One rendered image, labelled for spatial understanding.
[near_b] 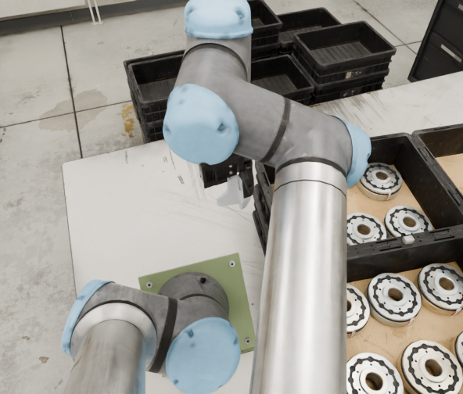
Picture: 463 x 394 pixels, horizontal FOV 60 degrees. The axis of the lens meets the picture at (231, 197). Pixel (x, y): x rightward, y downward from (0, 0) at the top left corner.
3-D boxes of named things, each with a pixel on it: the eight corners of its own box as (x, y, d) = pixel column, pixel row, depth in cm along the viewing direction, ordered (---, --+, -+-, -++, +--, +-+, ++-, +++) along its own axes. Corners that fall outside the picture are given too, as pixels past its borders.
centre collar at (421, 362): (429, 388, 69) (430, 386, 69) (412, 359, 72) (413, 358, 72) (453, 377, 70) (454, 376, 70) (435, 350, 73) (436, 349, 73)
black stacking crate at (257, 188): (285, 290, 86) (291, 263, 77) (252, 188, 104) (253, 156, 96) (453, 257, 91) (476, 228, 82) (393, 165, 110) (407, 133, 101)
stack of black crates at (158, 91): (156, 179, 196) (140, 104, 161) (144, 139, 213) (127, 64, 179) (234, 160, 204) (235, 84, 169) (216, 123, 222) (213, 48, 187)
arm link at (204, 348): (217, 366, 74) (231, 410, 61) (145, 349, 71) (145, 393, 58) (238, 304, 74) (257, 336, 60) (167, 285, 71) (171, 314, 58)
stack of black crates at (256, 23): (210, 112, 228) (206, 37, 193) (195, 82, 246) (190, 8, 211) (275, 97, 236) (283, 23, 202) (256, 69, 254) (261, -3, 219)
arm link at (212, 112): (281, 145, 38) (288, 70, 44) (166, 102, 35) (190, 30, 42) (249, 188, 44) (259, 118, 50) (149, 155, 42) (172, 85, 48)
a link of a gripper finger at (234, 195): (217, 216, 71) (209, 176, 65) (247, 205, 72) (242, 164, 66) (223, 227, 69) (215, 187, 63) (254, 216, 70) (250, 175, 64)
